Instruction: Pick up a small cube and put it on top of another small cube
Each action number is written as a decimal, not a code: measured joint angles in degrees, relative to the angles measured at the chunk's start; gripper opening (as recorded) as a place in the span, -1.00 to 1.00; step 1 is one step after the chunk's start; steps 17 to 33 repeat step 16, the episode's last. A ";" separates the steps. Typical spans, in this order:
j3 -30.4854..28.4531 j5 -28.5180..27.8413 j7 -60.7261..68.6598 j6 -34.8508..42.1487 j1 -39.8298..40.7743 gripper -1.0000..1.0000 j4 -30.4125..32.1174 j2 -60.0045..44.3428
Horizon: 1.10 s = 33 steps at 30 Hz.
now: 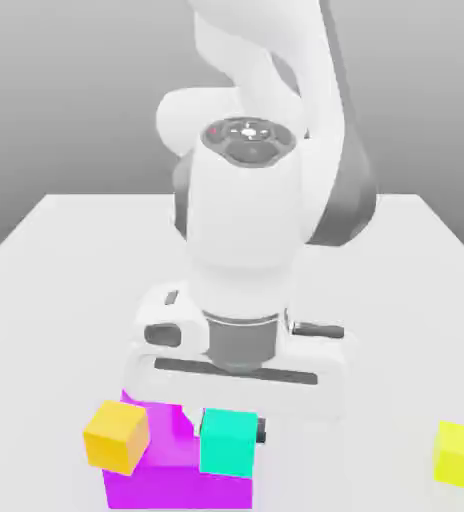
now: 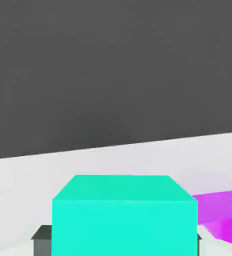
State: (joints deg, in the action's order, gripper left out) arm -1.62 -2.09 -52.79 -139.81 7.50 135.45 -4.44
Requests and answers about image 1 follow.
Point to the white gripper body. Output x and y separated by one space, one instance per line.
320 394

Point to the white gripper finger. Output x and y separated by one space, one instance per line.
260 430
192 419

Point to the small teal cube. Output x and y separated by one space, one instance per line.
227 444

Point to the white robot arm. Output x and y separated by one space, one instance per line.
240 224

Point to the small orange cube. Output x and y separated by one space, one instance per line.
114 438

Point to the small yellow cube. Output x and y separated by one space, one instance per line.
460 456

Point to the large magenta box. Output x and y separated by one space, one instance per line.
168 480

